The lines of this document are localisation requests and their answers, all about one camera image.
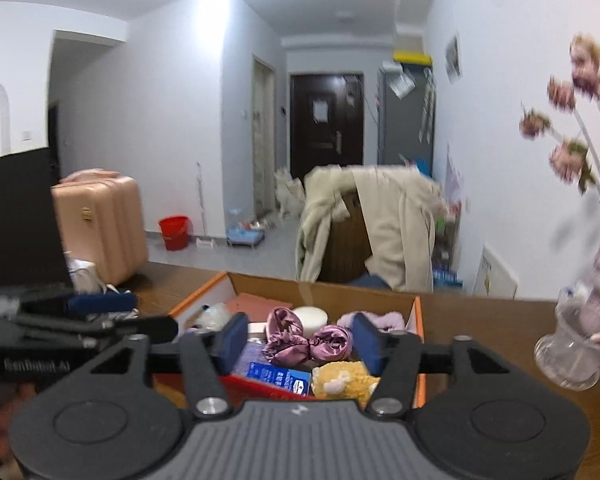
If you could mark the wall picture frame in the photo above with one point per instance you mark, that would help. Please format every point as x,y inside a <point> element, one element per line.
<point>453,64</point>

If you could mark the red cardboard box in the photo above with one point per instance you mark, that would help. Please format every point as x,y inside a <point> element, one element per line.
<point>335,300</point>

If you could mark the beige coat on chair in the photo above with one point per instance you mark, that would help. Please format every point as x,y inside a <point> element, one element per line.
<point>400,207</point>

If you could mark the clear plastic cup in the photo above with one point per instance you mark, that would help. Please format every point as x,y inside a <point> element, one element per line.
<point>570,357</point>

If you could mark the yellow box on refrigerator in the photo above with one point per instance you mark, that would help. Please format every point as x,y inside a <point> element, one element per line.
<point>414,58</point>

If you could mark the purple satin scrunchie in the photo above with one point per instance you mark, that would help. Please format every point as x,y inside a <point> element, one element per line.
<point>287,347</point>

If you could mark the pink suitcase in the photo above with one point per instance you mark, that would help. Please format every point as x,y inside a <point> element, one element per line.
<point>100,219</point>

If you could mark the light purple plush toy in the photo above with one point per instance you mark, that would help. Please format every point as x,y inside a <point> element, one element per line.
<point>390,322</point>

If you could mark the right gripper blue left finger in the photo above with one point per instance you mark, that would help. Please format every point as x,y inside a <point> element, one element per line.
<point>229,342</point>

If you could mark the dark brown entrance door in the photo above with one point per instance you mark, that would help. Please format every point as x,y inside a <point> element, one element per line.
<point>326,124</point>

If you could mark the person's left hand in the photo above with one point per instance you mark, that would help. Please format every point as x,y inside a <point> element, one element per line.
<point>23,393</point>

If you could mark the black paper shopping bag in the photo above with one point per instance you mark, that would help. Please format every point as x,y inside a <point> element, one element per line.
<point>31,253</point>

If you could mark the dried pink rose bouquet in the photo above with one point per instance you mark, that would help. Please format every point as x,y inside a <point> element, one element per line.
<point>575,158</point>

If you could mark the purple knitted towel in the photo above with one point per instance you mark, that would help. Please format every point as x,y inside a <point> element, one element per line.
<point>252,362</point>

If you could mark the white dog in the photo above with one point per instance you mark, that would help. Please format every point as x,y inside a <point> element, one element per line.
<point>289,193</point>

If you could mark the blue pet food bowl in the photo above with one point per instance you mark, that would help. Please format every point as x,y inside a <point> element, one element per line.
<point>240,236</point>

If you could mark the white round foam sponge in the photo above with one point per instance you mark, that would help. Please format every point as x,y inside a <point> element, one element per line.
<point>311,318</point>

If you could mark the grey refrigerator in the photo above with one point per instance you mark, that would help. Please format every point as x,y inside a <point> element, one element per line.
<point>406,108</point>

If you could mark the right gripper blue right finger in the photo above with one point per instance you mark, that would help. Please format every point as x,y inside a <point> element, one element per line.
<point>369,344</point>

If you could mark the iridescent plastic bag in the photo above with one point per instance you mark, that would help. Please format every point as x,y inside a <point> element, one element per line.
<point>210,318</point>

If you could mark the white panel against wall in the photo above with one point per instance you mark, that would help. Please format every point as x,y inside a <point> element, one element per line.
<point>494,278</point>

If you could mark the red plastic bucket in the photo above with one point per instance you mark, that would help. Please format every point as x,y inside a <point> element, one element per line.
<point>175,232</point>

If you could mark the yellow white plush toy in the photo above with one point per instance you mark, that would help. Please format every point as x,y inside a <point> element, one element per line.
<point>343,380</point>

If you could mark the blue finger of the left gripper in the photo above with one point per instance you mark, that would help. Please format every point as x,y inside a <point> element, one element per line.
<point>102,303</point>

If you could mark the blue tissue packet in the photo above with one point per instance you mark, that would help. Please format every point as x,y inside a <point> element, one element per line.
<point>295,381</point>

